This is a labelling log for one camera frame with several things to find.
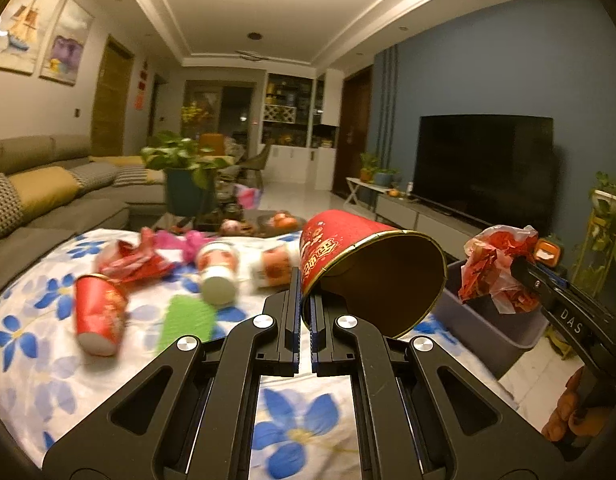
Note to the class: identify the red paper cup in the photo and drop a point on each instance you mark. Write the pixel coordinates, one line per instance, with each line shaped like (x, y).
(99, 314)

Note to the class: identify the white folding side table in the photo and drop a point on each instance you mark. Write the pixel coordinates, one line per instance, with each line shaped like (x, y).
(358, 190)

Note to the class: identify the large red paper bucket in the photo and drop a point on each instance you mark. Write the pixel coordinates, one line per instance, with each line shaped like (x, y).
(389, 277)

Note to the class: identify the orange retro clock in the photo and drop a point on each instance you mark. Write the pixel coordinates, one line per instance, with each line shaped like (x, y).
(548, 251)

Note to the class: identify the grey tv cabinet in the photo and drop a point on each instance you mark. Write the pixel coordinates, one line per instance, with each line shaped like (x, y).
(450, 233)

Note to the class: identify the sailboat painting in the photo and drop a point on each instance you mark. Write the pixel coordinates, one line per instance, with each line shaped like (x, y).
(23, 25)

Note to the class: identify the purple abstract painting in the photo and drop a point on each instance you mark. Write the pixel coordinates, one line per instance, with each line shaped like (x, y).
(66, 47)

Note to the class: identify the red white plastic bag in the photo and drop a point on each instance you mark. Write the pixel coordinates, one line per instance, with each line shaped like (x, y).
(125, 263)

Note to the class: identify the small pink wrapper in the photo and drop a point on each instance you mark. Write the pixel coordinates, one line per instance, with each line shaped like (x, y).
(189, 244)

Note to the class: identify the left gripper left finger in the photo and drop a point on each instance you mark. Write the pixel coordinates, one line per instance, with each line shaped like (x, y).
(190, 413)

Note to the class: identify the wooden door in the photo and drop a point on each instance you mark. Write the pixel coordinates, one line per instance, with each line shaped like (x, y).
(110, 100)

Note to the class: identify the grey sectional sofa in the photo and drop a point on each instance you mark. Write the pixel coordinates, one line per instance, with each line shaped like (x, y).
(116, 192)

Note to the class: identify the floral blue white tablecloth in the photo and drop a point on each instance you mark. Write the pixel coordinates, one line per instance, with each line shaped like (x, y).
(305, 425)

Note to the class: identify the fruit plate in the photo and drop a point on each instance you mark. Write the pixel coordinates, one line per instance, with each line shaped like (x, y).
(276, 223)

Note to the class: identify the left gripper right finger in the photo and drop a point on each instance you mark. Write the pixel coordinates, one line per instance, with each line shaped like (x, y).
(420, 414)

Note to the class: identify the red wrapper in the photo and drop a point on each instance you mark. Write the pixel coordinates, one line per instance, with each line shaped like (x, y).
(487, 270)

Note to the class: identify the tall plant on stand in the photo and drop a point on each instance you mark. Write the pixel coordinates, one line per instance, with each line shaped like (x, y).
(597, 253)

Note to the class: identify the black flat television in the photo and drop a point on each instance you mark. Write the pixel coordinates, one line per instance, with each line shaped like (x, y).
(488, 168)

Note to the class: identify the yellow cushion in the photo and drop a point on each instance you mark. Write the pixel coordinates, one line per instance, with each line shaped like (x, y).
(43, 190)

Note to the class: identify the green potted plant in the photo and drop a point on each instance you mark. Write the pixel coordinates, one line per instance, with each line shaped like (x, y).
(189, 172)

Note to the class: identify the houndstooth cushion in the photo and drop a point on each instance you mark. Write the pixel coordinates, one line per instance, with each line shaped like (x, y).
(11, 209)

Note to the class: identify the orange white cup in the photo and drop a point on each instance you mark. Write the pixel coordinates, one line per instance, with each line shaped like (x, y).
(274, 266)
(217, 266)

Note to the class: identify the right hand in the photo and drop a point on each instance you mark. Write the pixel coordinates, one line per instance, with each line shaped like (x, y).
(570, 416)

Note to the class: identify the dark grey trash bin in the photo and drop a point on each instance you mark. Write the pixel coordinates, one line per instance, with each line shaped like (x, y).
(498, 340)

